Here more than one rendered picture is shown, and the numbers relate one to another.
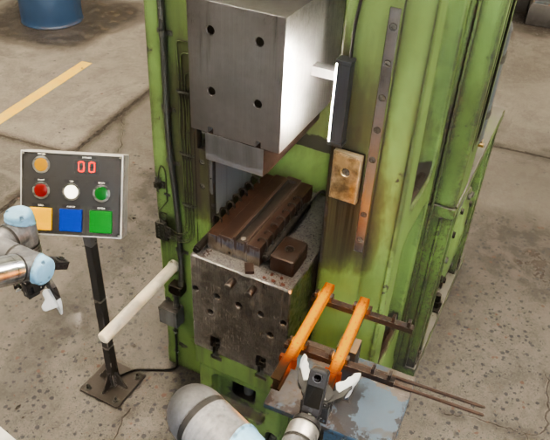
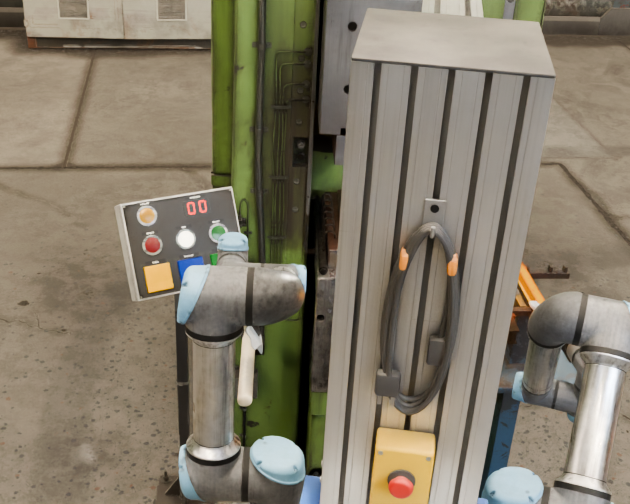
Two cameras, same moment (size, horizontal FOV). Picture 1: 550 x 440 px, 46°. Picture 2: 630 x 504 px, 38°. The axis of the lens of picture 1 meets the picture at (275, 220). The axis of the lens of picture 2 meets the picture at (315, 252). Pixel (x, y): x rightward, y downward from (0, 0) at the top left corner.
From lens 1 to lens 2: 1.50 m
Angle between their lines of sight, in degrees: 25
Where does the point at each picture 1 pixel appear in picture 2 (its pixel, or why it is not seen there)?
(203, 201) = (295, 227)
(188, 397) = (569, 298)
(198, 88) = (333, 89)
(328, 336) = not seen: hidden behind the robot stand
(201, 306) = (325, 339)
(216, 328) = not seen: hidden behind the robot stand
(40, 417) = not seen: outside the picture
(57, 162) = (164, 209)
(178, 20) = (280, 30)
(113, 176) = (226, 211)
